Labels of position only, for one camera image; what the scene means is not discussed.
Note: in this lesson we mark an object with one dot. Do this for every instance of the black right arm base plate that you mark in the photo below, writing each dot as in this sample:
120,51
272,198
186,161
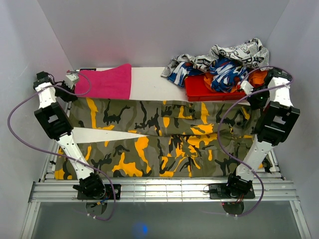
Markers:
223,191

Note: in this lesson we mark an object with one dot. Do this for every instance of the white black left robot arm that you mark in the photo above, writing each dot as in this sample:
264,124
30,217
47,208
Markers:
58,127

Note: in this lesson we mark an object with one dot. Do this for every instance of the orange trousers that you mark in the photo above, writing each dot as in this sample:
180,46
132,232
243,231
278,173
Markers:
256,77

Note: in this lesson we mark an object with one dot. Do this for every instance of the aluminium table frame rail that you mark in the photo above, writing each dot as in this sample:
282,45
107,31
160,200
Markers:
166,208

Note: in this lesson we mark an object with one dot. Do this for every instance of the folded pink trousers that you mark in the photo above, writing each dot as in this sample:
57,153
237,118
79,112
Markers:
108,84

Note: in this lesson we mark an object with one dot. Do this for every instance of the camouflage yellow green trousers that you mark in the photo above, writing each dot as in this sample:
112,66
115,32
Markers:
173,138

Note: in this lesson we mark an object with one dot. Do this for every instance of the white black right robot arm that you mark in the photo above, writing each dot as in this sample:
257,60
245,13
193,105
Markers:
278,117

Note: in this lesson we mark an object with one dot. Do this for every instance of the blue white patterned trousers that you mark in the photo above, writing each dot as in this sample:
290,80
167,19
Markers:
221,65

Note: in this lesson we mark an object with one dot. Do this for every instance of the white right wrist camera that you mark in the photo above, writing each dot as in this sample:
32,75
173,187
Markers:
246,87

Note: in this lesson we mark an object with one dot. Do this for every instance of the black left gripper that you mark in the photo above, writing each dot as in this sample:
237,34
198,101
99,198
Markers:
69,97

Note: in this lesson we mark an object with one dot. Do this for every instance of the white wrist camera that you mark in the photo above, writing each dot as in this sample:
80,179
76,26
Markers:
71,79
246,87

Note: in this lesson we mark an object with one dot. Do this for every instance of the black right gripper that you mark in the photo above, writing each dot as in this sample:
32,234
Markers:
254,104

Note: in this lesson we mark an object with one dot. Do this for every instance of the newspaper print trousers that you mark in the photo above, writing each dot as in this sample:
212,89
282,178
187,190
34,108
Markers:
251,54

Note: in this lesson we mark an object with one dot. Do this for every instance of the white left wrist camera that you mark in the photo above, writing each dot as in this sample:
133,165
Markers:
71,79

